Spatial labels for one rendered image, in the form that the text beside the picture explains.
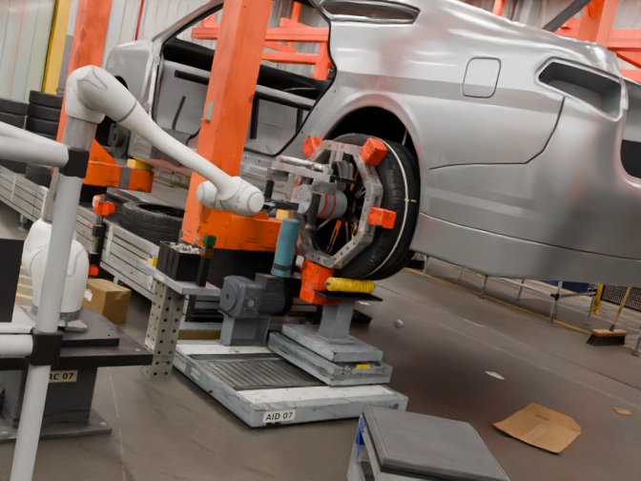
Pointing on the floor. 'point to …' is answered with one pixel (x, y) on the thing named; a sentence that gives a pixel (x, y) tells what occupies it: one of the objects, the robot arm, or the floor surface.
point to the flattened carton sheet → (541, 428)
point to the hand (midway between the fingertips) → (290, 205)
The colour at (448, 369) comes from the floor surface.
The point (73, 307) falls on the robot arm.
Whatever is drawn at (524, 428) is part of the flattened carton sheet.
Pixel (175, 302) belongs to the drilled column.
